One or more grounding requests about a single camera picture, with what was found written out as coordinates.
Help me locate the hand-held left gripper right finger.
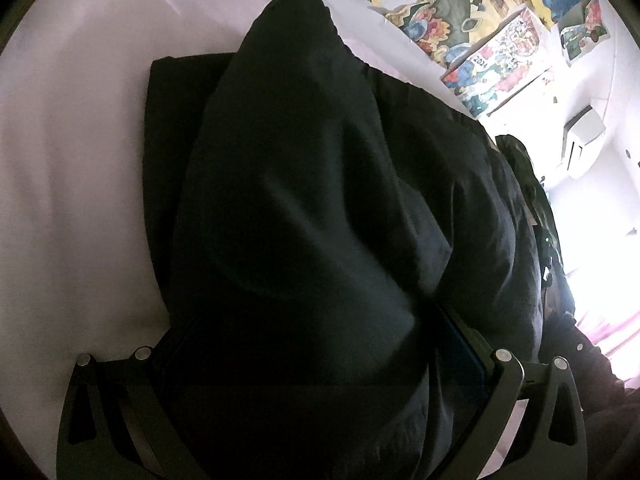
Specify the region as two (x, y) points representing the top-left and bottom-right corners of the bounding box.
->
(437, 302), (588, 480)

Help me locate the pale pink bed sheet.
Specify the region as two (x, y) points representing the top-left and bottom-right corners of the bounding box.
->
(0, 0), (493, 480)

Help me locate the dark cloth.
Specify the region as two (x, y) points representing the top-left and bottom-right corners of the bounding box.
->
(540, 310), (640, 480)

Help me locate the black garment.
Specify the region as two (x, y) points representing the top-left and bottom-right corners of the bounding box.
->
(145, 0), (546, 480)

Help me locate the white air conditioner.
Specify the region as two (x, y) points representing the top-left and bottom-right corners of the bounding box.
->
(561, 105), (607, 179)

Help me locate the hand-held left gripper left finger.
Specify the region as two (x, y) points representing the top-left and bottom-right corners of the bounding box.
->
(55, 345), (196, 480)

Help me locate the group of colourful wall posters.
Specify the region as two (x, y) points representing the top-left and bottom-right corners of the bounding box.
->
(305, 0), (612, 120)

